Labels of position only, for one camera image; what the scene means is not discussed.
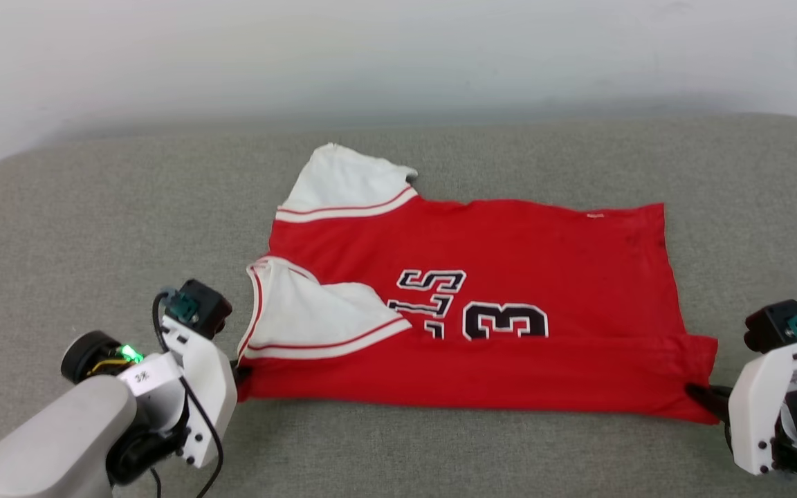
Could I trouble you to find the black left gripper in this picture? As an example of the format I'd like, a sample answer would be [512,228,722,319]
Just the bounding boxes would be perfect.
[61,331,255,486]

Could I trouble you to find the red and white basketball jersey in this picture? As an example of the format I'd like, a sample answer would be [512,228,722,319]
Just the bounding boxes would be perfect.
[236,142,719,424]

